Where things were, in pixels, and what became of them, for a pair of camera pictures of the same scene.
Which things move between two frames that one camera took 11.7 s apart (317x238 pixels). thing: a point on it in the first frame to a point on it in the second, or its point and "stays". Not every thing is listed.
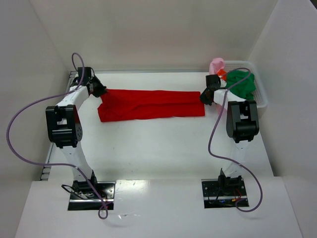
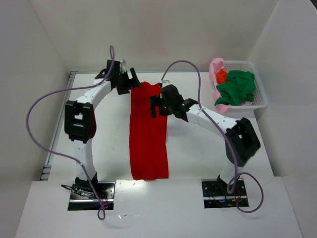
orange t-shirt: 223,73 stays
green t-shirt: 245,89 stays
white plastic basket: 259,94 stays
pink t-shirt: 217,64 stays
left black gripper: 99,88 to 126,82
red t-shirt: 124,104 to 148,135
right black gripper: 205,96 to 156,106
